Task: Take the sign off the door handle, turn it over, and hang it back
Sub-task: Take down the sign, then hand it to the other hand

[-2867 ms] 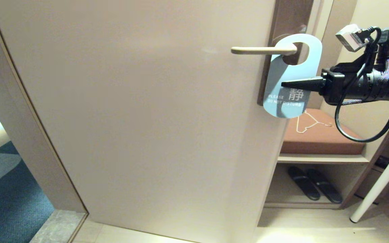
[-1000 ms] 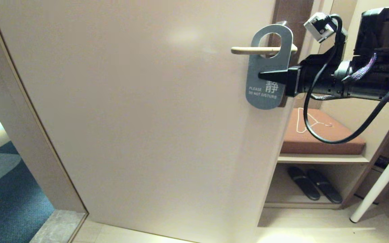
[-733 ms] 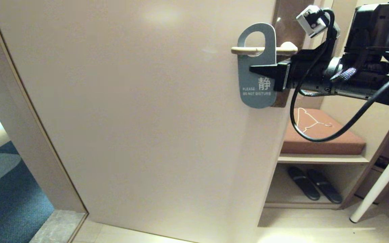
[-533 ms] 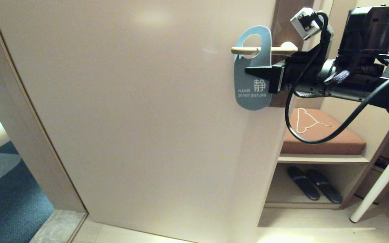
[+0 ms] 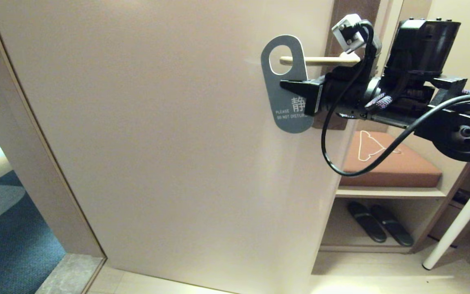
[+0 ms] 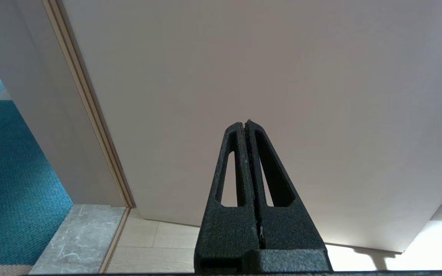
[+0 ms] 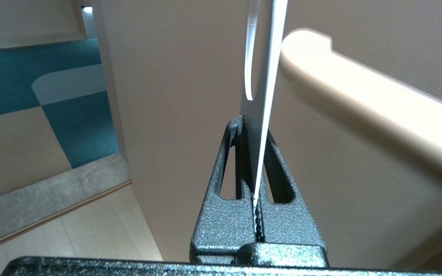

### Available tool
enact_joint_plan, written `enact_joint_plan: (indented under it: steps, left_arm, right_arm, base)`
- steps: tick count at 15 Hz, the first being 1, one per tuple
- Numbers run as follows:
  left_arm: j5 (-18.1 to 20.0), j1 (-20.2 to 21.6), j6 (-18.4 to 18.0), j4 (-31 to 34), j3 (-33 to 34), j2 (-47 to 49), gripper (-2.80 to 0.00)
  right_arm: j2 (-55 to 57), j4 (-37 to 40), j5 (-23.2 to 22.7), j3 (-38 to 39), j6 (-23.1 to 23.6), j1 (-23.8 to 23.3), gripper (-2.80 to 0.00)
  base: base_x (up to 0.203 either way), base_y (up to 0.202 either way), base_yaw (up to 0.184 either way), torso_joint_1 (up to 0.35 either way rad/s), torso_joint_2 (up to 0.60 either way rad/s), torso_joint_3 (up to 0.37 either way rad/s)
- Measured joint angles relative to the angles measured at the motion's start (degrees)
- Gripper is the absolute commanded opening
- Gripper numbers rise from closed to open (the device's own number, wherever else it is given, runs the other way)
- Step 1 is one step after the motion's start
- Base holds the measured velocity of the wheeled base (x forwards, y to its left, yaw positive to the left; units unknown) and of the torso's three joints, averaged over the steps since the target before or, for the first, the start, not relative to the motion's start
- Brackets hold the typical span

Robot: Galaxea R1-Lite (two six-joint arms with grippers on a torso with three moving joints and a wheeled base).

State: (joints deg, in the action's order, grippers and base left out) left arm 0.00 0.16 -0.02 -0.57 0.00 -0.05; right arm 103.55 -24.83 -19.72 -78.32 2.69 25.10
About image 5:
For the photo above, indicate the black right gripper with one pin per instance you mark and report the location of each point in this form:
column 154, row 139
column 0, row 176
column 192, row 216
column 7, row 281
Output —
column 355, row 104

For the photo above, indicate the blue do-not-disturb door hanger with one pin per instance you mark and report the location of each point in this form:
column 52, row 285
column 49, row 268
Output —
column 284, row 118

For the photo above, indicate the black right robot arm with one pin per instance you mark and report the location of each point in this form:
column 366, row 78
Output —
column 422, row 45

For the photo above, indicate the beige room door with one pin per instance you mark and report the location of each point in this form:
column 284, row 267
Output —
column 157, row 143

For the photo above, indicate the brown metal lock plate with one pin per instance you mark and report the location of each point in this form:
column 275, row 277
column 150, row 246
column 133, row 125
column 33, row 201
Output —
column 357, row 10

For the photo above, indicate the brown seat cushion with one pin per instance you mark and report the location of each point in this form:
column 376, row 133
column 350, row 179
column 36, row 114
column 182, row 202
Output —
column 406, row 171

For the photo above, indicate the black slipper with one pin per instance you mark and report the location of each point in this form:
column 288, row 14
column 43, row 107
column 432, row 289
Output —
column 392, row 226
column 367, row 222

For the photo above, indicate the white table leg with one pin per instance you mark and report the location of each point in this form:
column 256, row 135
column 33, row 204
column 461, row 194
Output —
column 459, row 220

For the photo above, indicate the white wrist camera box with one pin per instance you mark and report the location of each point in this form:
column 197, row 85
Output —
column 349, row 32

